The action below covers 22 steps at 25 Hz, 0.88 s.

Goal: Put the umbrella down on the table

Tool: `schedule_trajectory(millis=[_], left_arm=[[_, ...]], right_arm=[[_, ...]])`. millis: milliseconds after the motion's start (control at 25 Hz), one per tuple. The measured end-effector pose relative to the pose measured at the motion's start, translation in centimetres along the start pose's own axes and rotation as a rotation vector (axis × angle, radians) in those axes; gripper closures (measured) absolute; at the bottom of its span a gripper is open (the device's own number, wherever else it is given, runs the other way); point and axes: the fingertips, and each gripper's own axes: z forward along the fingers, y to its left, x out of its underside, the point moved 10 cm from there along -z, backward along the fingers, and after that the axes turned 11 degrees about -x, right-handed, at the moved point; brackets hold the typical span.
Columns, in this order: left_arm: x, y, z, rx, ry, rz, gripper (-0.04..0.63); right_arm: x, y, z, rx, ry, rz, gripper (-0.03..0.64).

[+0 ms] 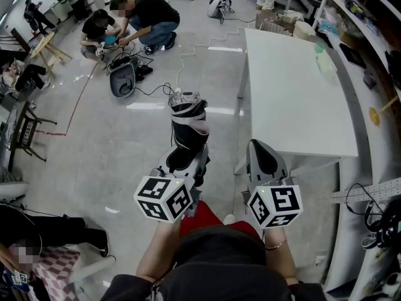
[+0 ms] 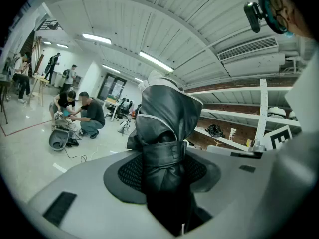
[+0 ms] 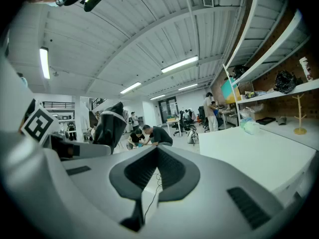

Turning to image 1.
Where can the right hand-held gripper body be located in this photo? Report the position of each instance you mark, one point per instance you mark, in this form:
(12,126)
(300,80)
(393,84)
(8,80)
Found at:
(279,205)

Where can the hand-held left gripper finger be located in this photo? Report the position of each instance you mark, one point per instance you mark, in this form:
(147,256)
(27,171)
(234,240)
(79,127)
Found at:
(203,160)
(163,160)

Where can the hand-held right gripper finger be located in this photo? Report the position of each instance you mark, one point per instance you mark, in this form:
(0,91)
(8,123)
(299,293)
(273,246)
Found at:
(272,161)
(253,165)

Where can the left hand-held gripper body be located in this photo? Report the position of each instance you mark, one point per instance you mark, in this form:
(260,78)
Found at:
(163,199)

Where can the black and white garment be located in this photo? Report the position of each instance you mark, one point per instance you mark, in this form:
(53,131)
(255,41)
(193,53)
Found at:
(188,130)

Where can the person's left forearm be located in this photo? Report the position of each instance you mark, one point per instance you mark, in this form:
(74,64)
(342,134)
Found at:
(156,249)

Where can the person's right forearm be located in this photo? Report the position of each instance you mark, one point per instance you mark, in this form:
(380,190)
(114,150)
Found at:
(280,262)

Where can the person's red trousers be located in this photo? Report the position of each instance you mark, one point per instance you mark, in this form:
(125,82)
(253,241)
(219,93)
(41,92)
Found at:
(200,218)

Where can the person's white shoe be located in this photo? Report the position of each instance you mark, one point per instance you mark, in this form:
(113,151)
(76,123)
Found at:
(229,219)

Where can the white table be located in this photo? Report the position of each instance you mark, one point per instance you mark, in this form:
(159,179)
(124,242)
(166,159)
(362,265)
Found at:
(291,105)

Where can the person's black shirt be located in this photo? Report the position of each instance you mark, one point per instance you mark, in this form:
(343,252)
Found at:
(219,268)

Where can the grey open machine shell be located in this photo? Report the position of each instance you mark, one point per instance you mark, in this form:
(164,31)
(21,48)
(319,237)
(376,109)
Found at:
(120,80)

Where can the white shelf unit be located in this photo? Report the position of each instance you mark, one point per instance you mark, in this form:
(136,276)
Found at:
(363,130)

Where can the pale green tissue packet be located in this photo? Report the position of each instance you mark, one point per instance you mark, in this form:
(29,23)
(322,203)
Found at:
(326,64)

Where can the yellow round stand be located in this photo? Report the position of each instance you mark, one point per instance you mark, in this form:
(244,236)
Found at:
(374,116)

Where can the green cup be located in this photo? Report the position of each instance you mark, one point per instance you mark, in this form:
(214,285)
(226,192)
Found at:
(320,47)

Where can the checkered cloth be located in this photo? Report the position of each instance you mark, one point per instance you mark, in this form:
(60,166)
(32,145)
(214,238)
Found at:
(56,268)

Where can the grey flat pouch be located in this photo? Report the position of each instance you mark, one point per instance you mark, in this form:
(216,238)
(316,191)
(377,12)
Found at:
(370,80)

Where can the grey wicker basket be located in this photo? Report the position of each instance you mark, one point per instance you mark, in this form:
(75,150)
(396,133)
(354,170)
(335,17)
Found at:
(275,29)

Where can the black flat tray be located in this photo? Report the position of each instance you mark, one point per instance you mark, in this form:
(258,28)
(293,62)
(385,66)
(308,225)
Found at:
(352,55)

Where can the white plastic container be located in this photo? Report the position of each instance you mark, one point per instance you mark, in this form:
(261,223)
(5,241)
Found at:
(305,30)

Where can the black wooden chair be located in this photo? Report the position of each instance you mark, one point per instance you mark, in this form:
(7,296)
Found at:
(27,132)

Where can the blue plastic packet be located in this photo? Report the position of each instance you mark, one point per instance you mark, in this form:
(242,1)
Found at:
(328,28)

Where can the brown cardboard box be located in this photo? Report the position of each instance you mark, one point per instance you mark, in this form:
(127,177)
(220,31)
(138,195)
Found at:
(346,36)

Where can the white round robot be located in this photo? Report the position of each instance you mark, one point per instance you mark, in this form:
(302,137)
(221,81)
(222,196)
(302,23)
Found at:
(216,6)

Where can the wooden stool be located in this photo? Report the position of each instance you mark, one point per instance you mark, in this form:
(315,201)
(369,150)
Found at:
(44,42)

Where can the yellow and black tool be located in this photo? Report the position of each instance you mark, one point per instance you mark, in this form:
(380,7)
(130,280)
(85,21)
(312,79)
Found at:
(355,8)

